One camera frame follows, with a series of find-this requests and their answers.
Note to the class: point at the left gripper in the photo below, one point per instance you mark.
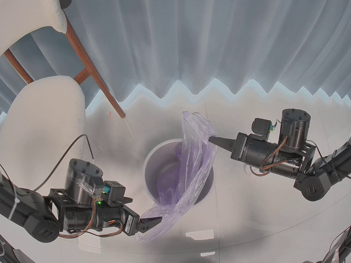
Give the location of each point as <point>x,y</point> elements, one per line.
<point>112,216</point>

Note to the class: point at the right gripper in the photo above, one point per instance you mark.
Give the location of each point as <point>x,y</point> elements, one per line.
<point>256,152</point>

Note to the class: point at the purple plastic bag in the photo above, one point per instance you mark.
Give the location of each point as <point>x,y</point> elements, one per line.
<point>192,157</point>

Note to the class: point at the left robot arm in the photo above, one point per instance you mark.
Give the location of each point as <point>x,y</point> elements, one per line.
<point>33,209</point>

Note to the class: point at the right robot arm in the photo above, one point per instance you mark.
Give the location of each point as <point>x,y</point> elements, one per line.
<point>318,179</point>

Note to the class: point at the white trash bin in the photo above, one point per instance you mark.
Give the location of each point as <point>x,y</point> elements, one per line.
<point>153,166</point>

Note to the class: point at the white curtain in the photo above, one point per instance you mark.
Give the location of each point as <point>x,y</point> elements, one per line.
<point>205,37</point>

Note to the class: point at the white cushioned wooden chair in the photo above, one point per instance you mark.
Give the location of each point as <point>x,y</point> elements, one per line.
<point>41,119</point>

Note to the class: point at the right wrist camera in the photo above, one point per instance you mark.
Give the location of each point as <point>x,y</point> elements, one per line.
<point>260,126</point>

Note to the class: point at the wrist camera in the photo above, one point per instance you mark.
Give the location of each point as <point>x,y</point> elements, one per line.
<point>260,126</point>
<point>116,192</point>

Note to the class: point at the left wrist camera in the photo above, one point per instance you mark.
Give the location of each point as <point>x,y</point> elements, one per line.
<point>116,192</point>

